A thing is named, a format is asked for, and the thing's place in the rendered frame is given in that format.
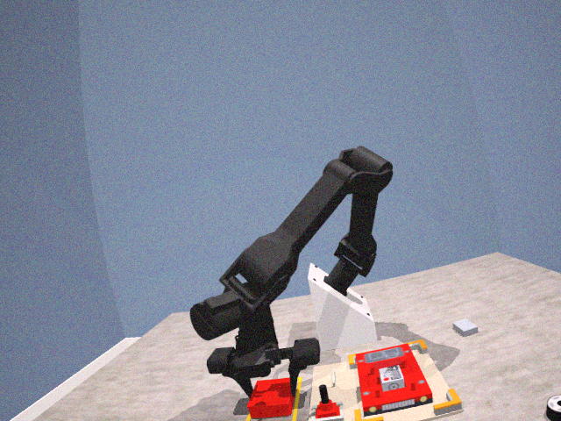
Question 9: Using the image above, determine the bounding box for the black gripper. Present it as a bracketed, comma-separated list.
[207, 316, 321, 398]

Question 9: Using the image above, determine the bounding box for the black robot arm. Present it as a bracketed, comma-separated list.
[189, 146, 393, 380]

